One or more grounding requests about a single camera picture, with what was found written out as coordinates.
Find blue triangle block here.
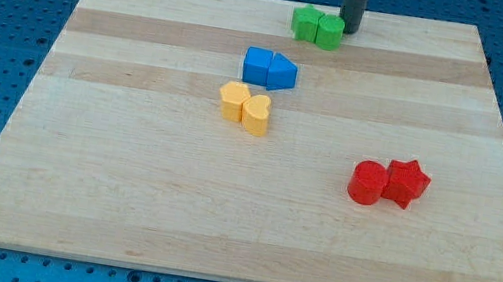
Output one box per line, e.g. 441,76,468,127
265,53,298,91

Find blue cube block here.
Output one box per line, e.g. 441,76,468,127
242,47,274,86

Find yellow heart block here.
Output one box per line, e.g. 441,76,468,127
241,94,272,137

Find yellow pentagon block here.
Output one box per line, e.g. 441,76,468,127
219,81,251,123

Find wooden board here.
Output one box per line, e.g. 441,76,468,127
0,0,503,282

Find red cylinder block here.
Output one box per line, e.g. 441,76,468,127
347,160,388,206

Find green star block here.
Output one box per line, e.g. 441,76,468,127
291,4,324,42

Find green cylinder block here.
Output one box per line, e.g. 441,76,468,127
315,14,345,51

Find red star block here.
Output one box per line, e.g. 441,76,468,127
382,160,432,210

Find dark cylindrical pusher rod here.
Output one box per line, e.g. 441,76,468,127
339,0,368,35

